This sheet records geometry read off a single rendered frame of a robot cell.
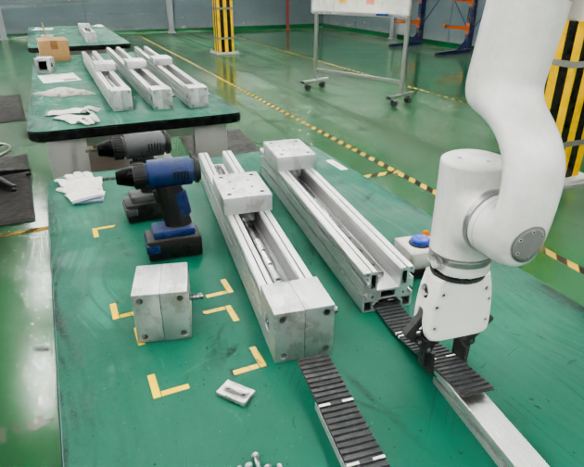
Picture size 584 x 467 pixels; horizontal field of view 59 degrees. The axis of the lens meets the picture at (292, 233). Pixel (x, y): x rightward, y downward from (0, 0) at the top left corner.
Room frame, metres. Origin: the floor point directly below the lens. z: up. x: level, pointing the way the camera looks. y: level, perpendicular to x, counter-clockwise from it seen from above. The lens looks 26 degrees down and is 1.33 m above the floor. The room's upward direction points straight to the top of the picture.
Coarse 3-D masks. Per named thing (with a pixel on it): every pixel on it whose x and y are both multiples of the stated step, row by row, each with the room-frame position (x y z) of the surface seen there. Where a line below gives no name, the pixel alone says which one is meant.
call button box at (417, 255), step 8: (400, 240) 0.98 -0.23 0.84; (408, 240) 0.98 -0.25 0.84; (400, 248) 0.96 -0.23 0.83; (408, 248) 0.94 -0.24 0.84; (416, 248) 0.94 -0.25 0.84; (424, 248) 0.94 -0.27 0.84; (408, 256) 0.93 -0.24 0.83; (416, 256) 0.92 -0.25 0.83; (424, 256) 0.92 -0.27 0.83; (416, 264) 0.92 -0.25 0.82; (424, 264) 0.92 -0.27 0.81; (416, 272) 0.92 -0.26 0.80; (424, 272) 0.92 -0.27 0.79
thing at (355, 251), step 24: (264, 168) 1.54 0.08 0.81; (312, 168) 1.37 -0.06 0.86; (288, 192) 1.26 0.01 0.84; (312, 192) 1.29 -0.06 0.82; (336, 192) 1.19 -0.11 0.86; (312, 216) 1.07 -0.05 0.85; (336, 216) 1.12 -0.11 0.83; (360, 216) 1.04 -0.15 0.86; (312, 240) 1.07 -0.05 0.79; (336, 240) 0.93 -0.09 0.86; (360, 240) 0.99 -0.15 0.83; (384, 240) 0.93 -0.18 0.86; (336, 264) 0.92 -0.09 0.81; (360, 264) 0.83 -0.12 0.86; (384, 264) 0.88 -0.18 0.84; (408, 264) 0.83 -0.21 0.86; (360, 288) 0.81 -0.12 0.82; (384, 288) 0.81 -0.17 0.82; (408, 288) 0.83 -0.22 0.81
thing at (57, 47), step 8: (40, 40) 4.11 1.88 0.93; (48, 40) 4.12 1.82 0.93; (56, 40) 4.10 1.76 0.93; (64, 40) 4.11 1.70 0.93; (40, 48) 4.02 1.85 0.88; (48, 48) 4.05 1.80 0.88; (56, 48) 4.07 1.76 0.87; (64, 48) 4.10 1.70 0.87; (40, 56) 4.13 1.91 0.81; (48, 56) 4.04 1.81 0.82; (56, 56) 4.06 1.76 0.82; (64, 56) 4.09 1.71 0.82
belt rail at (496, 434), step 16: (448, 384) 0.58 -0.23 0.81; (448, 400) 0.57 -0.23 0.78; (464, 400) 0.54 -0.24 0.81; (480, 400) 0.54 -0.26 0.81; (464, 416) 0.53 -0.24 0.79; (480, 416) 0.51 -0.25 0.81; (496, 416) 0.51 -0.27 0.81; (480, 432) 0.51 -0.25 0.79; (496, 432) 0.49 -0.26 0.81; (512, 432) 0.49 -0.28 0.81; (496, 448) 0.47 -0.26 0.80; (512, 448) 0.46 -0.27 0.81; (528, 448) 0.46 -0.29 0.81; (512, 464) 0.44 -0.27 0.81; (528, 464) 0.44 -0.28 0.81; (544, 464) 0.44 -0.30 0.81
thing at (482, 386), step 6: (474, 384) 0.56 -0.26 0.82; (480, 384) 0.56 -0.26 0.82; (486, 384) 0.56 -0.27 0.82; (456, 390) 0.55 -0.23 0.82; (462, 390) 0.55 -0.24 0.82; (468, 390) 0.55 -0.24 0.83; (474, 390) 0.55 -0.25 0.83; (480, 390) 0.55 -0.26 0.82; (486, 390) 0.55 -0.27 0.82; (462, 396) 0.54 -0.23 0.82
